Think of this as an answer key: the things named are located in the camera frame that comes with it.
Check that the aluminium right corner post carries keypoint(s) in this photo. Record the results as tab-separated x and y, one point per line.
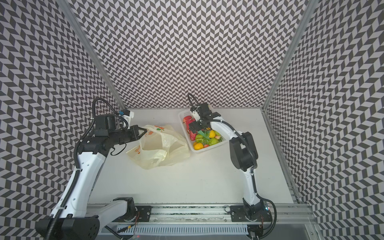
309	11

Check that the yellow plastic bag orange print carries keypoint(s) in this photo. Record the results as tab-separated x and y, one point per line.
160	146

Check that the green apple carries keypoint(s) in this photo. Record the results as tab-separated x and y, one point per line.
199	138

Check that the orange fruit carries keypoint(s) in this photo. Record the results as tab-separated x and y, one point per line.
198	146

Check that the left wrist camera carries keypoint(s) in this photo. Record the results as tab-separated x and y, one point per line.
128	116

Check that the yellow lemon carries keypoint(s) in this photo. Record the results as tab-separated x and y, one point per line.
212	134

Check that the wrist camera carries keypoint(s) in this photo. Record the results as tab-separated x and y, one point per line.
128	116
195	113

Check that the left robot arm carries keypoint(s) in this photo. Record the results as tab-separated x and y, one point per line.
71	218

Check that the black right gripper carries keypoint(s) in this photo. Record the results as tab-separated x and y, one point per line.
194	126

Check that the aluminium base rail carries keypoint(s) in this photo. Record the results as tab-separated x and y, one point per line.
221	214

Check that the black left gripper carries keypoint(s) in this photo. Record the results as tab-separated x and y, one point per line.
135	136

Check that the white plastic fruit basket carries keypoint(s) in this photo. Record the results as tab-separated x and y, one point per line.
185	113

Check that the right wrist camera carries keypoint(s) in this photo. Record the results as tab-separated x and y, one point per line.
195	113

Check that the aluminium left corner post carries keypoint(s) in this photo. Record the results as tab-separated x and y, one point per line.
69	14

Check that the aluminium corner post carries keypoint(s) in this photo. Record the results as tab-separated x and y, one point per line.
69	14
309	11

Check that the green pear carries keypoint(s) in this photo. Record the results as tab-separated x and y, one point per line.
213	141

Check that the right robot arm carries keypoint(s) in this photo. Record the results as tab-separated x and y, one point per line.
244	155

